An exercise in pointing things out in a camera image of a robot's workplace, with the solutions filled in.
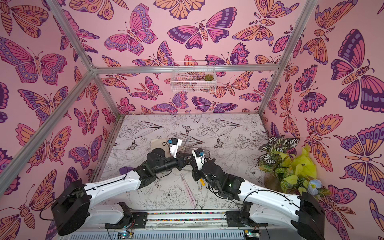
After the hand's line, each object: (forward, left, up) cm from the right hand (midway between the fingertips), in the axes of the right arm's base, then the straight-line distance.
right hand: (191, 159), depth 74 cm
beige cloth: (+23, +23, -20) cm, 39 cm away
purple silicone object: (+2, +43, -20) cm, 48 cm away
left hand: (+1, -2, +2) cm, 2 cm away
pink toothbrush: (-10, +2, -19) cm, 22 cm away
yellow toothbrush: (-11, -5, +1) cm, 13 cm away
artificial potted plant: (-7, -42, +4) cm, 43 cm away
